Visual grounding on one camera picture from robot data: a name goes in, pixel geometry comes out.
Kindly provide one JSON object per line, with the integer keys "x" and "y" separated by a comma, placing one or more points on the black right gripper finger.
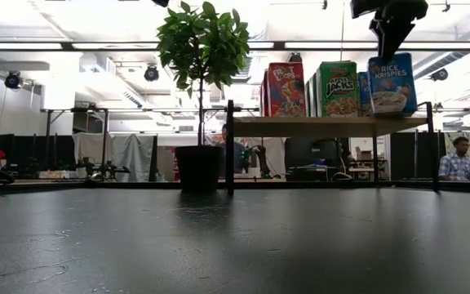
{"x": 390, "y": 36}

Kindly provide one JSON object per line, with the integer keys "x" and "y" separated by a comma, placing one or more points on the white hanging cloth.
{"x": 88, "y": 147}

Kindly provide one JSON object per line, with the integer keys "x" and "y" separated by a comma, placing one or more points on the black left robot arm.
{"x": 160, "y": 2}

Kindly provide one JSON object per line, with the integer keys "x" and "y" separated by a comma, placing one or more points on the small background robot arm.
{"x": 257, "y": 157}

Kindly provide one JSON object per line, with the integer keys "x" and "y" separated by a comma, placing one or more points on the wooden shelf black legs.
{"x": 320, "y": 126}

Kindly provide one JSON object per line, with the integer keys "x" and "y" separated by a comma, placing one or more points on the brown cardboard box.
{"x": 363, "y": 154}

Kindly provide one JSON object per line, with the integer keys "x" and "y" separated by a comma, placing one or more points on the grey hanging cloth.
{"x": 133, "y": 157}

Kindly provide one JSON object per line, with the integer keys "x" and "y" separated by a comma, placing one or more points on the black background desk panel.
{"x": 35, "y": 151}

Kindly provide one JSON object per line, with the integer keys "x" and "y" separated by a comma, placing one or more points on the black round ceiling fixture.
{"x": 151, "y": 73}
{"x": 439, "y": 74}
{"x": 13, "y": 80}

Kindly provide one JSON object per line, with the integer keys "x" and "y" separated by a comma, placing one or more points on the black partition panel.
{"x": 402, "y": 155}

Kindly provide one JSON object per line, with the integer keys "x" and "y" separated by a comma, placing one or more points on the background work table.
{"x": 322, "y": 164}

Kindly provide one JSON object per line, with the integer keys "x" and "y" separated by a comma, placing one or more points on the green potted plant black pot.
{"x": 202, "y": 41}

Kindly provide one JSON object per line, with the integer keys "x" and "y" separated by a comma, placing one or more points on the person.
{"x": 221, "y": 134}
{"x": 457, "y": 165}

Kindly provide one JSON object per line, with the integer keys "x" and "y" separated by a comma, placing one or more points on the black background table frame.
{"x": 105, "y": 122}

